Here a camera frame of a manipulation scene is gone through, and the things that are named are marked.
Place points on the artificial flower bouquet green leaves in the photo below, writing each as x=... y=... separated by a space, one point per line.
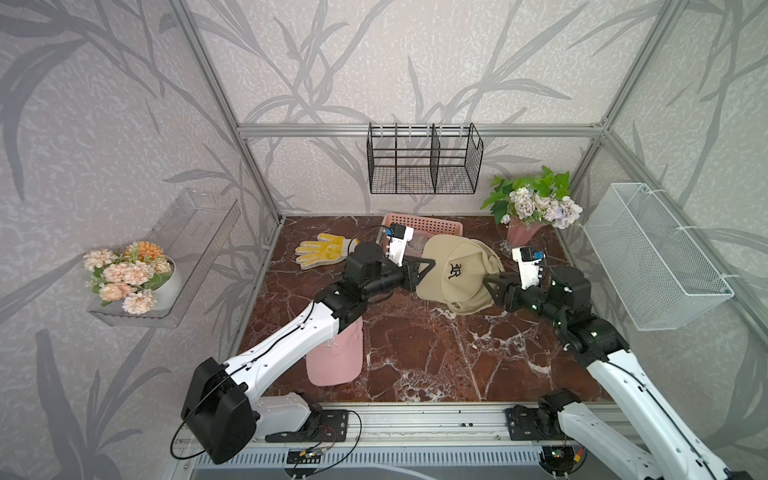
x=538 y=199

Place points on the aluminium front rail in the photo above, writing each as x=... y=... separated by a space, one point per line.
x=418 y=424

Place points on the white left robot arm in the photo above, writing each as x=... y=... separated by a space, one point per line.
x=220 y=404

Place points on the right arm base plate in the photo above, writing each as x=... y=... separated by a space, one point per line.
x=533 y=424

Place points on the pink baseball cap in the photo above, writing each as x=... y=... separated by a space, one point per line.
x=339 y=360

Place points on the aluminium back crossbar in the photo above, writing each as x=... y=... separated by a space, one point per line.
x=252 y=131

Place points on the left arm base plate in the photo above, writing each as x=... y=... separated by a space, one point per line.
x=312 y=425

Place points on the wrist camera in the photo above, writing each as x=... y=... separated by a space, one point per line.
x=530 y=265
x=399 y=235

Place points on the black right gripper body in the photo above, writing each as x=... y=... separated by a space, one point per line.
x=532 y=300

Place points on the black wire wall basket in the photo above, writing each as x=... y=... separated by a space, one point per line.
x=446 y=162

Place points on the pink perforated plastic basket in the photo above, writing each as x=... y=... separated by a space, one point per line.
x=424 y=229

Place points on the white mesh wall basket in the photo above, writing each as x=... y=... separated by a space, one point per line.
x=660 y=273

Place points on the aluminium frame corner post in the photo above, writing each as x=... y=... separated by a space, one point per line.
x=668 y=16

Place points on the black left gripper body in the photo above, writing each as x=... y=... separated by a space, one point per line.
x=398 y=277

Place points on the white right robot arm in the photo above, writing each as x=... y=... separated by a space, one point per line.
x=669 y=448

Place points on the white pot peach flowers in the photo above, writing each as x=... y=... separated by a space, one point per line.
x=140 y=277

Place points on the yellow white work glove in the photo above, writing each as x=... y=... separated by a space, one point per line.
x=327 y=249

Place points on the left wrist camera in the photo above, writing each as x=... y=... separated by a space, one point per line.
x=399 y=235

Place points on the clear acrylic wall shelf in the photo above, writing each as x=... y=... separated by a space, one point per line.
x=191 y=234

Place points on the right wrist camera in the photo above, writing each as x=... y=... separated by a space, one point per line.
x=530 y=265

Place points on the beige baseball cap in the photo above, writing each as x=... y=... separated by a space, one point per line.
x=456 y=280

